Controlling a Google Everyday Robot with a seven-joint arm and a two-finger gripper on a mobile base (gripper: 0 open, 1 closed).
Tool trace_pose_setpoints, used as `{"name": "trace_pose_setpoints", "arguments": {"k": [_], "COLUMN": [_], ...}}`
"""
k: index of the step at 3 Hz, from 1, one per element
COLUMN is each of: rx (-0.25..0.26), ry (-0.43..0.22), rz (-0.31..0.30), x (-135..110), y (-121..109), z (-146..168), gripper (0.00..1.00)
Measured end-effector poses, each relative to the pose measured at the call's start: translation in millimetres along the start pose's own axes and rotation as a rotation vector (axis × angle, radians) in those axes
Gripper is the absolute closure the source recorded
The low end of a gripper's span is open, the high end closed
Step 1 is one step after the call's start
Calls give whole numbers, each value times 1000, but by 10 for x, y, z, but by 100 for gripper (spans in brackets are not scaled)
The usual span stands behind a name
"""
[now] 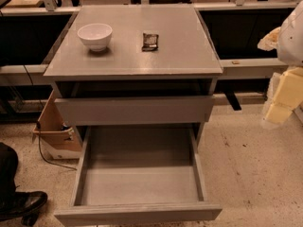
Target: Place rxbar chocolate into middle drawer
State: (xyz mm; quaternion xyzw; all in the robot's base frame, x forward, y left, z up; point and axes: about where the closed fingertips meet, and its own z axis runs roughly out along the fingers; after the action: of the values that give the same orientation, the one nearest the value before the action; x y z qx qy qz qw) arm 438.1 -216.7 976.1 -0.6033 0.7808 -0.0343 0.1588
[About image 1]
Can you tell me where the open grey middle drawer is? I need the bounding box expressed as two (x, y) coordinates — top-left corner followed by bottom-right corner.
(55, 125), (222, 227)

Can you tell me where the white ceramic bowl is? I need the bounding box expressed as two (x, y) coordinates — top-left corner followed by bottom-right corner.
(78, 24), (113, 52)

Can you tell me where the black leather shoe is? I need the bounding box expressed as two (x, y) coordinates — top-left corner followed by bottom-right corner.
(0, 191), (48, 227)

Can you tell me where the black trouser leg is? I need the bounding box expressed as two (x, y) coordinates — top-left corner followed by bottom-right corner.
(0, 143), (18, 201)

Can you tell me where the grey metal frame rail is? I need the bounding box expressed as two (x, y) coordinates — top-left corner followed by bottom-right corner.
(0, 58), (288, 86)

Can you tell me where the brown cardboard box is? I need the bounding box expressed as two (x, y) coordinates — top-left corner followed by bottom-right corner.
(33, 92), (81, 159)

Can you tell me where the closed grey top drawer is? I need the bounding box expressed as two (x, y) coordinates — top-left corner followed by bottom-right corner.
(55, 96), (214, 126)

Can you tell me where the dark rxbar chocolate wrapper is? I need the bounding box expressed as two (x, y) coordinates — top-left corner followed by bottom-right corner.
(142, 33), (159, 51)

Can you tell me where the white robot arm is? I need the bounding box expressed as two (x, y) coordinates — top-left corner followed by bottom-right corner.
(258, 1), (303, 129)

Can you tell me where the black power cable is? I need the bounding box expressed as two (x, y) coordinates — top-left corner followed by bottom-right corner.
(36, 120), (79, 171)

